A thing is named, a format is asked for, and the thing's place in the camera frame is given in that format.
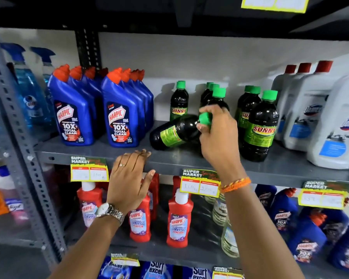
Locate red bottle white cap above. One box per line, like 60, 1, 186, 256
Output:
129, 194, 152, 243
148, 173, 160, 222
172, 175, 182, 198
166, 189, 194, 248
77, 182, 103, 228

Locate group of blue orange-capped bottles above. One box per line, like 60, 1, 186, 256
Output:
47, 64, 155, 148

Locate person's left forearm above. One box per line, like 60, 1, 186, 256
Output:
48, 211, 125, 279

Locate person's right forearm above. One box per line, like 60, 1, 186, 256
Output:
221, 183, 306, 279

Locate person's right hand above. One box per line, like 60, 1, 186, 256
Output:
196, 104, 248, 187

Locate dark cleaner bottle green lid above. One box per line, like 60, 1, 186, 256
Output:
149, 112, 213, 151

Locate group of dark green-capped bottles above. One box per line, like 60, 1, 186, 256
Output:
170, 81, 280, 163

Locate person's left hand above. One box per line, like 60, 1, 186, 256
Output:
107, 149, 156, 214

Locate orange thread bracelet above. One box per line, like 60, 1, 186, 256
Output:
219, 177, 252, 194

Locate blue detergent packet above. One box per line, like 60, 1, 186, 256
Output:
181, 266, 213, 279
141, 261, 174, 279
98, 257, 133, 279

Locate grey metal shelf rack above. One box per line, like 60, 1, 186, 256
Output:
0, 0, 349, 279

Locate silver wrist watch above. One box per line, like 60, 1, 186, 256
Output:
94, 203, 126, 227

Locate blue toilet cleaner bottle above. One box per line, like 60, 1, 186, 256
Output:
269, 188, 299, 232
287, 209, 328, 264
319, 208, 349, 244
327, 221, 349, 272
254, 184, 277, 211

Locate white jug red cap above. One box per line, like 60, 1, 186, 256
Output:
282, 60, 342, 152
307, 63, 349, 170
279, 63, 312, 146
271, 65, 297, 142

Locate black perforated upright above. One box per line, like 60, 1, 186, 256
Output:
75, 28, 102, 71

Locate white pink bottle blue cap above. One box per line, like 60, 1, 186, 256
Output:
0, 165, 29, 225

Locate blue glass cleaner spray bottle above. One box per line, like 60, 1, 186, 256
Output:
30, 46, 56, 114
0, 42, 48, 129

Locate yellow green shelf price tag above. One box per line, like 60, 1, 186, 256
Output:
241, 0, 310, 14
110, 253, 141, 267
298, 180, 349, 210
179, 169, 221, 198
212, 266, 245, 279
70, 156, 110, 183

